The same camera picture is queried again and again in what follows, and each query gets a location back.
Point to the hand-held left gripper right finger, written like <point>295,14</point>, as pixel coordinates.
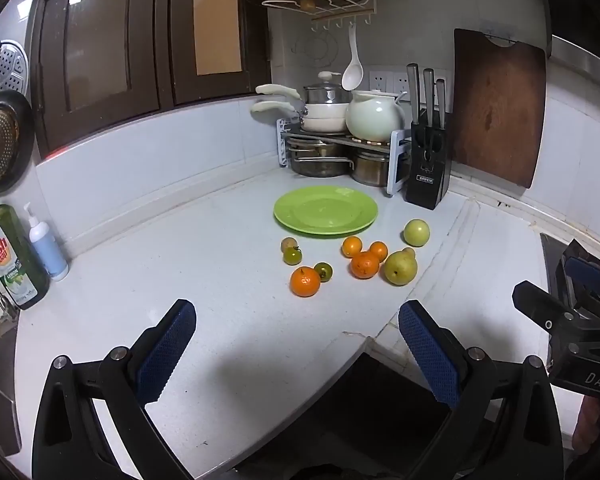
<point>427,350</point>

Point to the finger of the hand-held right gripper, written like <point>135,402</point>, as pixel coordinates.
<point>532,302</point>
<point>585,272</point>

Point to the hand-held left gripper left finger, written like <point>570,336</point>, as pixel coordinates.
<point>167,347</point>

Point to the yellow-green pear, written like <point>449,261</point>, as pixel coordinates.
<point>400,270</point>

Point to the orange tangerine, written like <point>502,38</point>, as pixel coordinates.
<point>365,266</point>
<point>379,250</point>
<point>352,246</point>
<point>305,282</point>

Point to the round yellow-green fruit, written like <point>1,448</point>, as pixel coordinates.
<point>416,233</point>

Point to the green tangerine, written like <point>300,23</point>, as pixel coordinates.
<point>323,272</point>
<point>292,256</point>

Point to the brown walnut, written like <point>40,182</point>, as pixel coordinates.
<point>289,244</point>

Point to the green plate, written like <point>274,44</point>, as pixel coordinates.
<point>325,210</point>

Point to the person's right forearm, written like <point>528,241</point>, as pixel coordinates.
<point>587,432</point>

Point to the black gas stove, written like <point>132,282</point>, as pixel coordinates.
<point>550,260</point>

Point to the white pump bottle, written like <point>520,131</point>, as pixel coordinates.
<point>47,250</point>

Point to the black knife block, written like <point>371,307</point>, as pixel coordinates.
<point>427,185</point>

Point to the green dish soap bottle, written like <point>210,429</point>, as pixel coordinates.
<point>10,260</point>

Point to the grey corner shelf rack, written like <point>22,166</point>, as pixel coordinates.
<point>395,170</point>

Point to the black kitchen scissors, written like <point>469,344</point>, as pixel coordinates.
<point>432,147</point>

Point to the brown wooden cutting board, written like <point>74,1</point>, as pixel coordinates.
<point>497,110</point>

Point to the tall steel pot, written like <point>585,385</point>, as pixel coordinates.
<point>372,170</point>

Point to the wide steel pot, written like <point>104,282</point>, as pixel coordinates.
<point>320,165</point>

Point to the beaded pot trivet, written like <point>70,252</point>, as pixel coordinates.
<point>367,141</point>

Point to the steel range hood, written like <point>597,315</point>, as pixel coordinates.
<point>580,55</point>

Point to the white ceramic pot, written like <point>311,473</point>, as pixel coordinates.
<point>372,117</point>

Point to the white saucepan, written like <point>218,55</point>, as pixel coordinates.
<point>322,124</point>
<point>325,110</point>

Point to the black frying pan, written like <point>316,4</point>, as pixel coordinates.
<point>2,140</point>

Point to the steel pot with lid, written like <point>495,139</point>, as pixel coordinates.
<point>325,94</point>

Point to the white ladle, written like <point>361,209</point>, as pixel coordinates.
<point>352,75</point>

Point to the perforated steel steamer plate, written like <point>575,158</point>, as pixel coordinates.
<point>15,67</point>

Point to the white wall socket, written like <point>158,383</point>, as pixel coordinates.
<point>380,82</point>
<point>401,84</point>

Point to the brown wall cabinet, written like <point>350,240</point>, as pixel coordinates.
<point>105,60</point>

